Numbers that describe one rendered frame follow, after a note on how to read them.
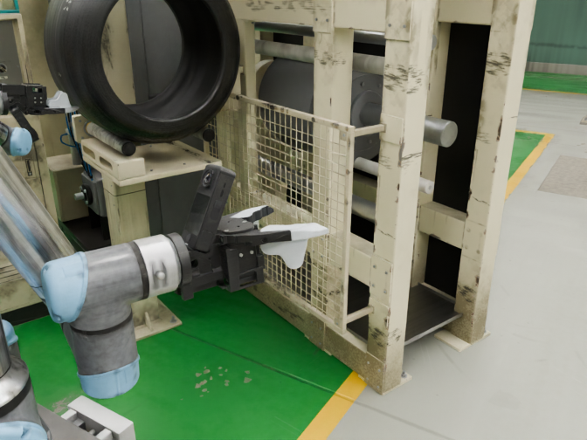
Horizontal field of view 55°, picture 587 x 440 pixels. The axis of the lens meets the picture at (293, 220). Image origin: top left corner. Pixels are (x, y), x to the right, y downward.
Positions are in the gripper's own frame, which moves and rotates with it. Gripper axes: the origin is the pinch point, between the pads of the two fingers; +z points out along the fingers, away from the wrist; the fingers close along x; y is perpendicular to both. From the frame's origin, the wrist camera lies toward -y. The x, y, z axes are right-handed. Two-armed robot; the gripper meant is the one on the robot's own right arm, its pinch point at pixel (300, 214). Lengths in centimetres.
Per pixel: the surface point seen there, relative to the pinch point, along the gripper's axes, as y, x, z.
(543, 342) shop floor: 99, -59, 150
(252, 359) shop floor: 92, -113, 43
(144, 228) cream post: 40, -151, 19
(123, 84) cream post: -17, -143, 18
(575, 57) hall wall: 13, -484, 838
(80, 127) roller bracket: -4, -141, 0
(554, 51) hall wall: 2, -511, 824
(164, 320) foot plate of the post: 85, -156, 23
